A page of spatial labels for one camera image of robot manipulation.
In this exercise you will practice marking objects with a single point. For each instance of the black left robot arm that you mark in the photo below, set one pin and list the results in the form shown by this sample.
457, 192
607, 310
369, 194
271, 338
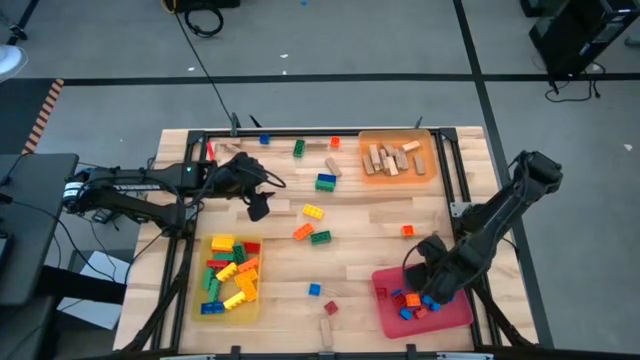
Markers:
150, 177

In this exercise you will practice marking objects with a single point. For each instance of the green long toy brick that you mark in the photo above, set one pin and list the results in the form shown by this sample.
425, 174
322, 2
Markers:
325, 186
321, 237

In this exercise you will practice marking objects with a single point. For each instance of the silver aluminium frame bar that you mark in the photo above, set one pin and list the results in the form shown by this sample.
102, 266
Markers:
465, 356
187, 357

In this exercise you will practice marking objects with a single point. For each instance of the black power adapter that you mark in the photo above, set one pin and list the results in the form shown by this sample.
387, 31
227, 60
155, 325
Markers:
102, 216

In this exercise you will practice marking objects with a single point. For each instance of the black frame rail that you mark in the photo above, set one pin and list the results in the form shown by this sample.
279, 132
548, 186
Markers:
182, 280
450, 170

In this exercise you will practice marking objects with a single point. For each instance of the peach plastic bin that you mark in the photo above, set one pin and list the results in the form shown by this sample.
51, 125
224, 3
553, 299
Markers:
427, 175

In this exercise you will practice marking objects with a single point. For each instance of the dark desk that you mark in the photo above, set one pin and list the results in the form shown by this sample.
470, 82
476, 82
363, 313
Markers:
35, 225

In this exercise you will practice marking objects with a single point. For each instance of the yellow long toy brick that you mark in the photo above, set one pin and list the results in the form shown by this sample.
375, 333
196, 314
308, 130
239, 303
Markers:
313, 211

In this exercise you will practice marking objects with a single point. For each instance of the pink plastic bin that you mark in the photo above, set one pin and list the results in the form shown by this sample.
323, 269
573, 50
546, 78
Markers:
450, 320

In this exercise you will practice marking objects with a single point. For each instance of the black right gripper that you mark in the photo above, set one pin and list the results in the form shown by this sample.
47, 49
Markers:
455, 275

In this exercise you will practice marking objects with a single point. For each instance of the silver metal bracket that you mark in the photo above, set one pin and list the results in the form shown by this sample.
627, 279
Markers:
459, 208

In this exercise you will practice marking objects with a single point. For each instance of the black equipment case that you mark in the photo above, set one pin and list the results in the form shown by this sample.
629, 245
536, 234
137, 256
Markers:
580, 35

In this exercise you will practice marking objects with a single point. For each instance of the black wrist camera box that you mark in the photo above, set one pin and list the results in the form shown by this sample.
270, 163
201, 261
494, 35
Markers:
432, 246

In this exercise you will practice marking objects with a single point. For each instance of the black stand leg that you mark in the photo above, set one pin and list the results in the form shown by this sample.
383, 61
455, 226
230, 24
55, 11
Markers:
20, 30

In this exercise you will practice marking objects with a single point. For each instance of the yellow plastic bin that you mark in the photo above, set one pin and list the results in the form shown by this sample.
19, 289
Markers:
200, 250

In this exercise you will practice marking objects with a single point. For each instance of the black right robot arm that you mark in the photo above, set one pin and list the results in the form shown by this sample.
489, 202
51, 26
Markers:
500, 210

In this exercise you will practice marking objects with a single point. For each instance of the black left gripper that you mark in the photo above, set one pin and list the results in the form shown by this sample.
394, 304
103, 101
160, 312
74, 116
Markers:
242, 175

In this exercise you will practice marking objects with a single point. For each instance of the black frame strut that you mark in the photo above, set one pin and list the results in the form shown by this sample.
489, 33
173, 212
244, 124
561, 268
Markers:
500, 315
160, 310

